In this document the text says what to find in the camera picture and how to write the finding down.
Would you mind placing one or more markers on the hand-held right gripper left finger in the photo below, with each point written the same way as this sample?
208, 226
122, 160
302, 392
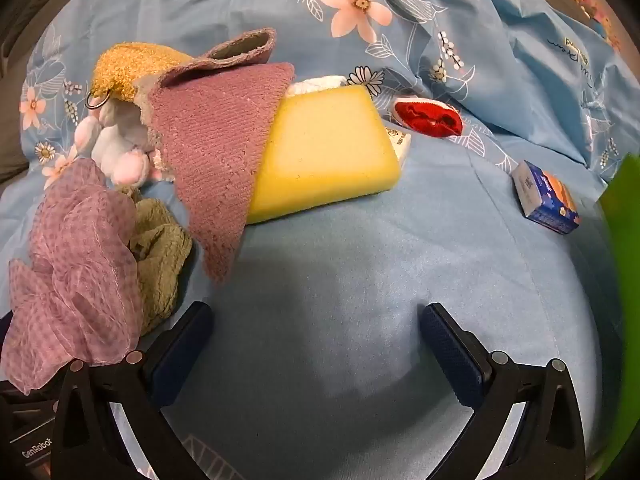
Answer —
180, 350

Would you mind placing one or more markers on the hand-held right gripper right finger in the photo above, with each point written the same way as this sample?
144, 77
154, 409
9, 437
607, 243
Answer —
447, 350

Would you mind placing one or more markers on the green towel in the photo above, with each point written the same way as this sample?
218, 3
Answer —
160, 260

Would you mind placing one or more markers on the purple mesh bath pouf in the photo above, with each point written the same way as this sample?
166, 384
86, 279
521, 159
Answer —
75, 260

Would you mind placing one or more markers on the green box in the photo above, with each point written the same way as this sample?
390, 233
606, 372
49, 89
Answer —
622, 260

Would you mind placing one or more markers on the plush elephant toy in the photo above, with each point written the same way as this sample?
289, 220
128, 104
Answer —
112, 145

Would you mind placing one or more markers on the white fluffy cloth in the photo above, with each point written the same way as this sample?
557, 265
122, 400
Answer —
320, 83

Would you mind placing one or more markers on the blue floral blanket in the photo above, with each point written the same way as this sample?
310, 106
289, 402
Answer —
325, 285

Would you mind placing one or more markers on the small blue box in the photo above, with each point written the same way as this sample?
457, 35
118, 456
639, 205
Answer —
545, 200

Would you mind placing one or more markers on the mauve towel cloth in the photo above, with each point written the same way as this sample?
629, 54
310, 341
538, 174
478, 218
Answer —
210, 150

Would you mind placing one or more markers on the yellow sponge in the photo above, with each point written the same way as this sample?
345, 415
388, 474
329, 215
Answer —
325, 155

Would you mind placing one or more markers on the red and white sock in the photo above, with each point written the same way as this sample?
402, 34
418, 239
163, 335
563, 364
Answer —
425, 115

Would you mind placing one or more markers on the colourful plush toy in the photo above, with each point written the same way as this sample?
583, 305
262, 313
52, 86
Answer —
605, 25

